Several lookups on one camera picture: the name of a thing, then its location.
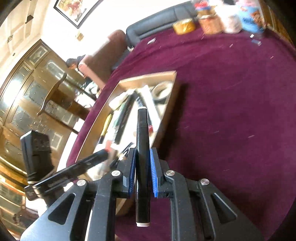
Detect long black box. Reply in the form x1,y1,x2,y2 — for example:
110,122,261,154
114,93,135,144

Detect white label jar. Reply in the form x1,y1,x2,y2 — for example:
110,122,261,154
218,4,242,34

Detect black marker white end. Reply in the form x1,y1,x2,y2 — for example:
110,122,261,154
135,107,151,227

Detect black marker red cap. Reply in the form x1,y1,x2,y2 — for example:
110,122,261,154
136,91,154,135

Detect seated person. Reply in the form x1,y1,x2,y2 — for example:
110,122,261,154
66,55,92,87

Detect green marker pen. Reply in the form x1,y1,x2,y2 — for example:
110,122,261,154
114,100,127,128

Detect black tape roll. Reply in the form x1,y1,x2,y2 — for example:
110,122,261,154
151,81,173,102

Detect small blue wrapper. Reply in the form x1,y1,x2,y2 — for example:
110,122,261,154
251,39,262,46

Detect purple table cloth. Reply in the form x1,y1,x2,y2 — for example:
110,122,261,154
80,29,295,240

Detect wooden glass cabinet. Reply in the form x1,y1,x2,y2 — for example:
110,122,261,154
1,41,86,238

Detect black yellow pen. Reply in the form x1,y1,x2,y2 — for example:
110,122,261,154
98,112,113,144

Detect stacked colourful tape rolls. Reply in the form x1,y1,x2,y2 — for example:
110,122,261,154
193,1,216,16

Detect blue label clear jar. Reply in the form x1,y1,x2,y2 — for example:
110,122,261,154
236,0,265,34

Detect framed painting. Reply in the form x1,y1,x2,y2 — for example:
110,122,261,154
54,0,103,29

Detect black leather sofa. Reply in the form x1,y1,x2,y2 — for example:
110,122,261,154
111,1,200,70

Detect small metal clip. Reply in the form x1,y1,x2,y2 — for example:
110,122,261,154
147,38,156,45

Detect yellow tape roll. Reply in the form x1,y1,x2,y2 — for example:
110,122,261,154
173,19,196,35

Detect white squeeze bottle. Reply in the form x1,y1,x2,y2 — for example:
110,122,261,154
109,90,133,111

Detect cardboard box tray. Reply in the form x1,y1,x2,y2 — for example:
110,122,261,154
75,70,181,216

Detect orange label jar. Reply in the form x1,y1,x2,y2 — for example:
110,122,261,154
197,14,223,35

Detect white plastic tube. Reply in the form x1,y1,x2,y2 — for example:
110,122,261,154
142,85,160,121

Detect wooden chair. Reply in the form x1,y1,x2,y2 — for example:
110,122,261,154
37,72,96,134

